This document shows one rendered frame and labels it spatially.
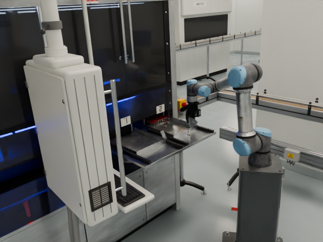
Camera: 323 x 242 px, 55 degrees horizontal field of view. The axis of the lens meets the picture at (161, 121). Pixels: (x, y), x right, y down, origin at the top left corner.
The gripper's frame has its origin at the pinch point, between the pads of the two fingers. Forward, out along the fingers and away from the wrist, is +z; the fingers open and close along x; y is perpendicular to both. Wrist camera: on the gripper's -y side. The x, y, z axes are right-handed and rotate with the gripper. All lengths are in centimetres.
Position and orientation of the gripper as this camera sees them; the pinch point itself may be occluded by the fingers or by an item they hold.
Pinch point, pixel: (190, 126)
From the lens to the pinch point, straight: 234.5
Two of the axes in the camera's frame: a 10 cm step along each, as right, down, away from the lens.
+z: 0.5, 9.3, 3.5
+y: 7.0, 2.2, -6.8
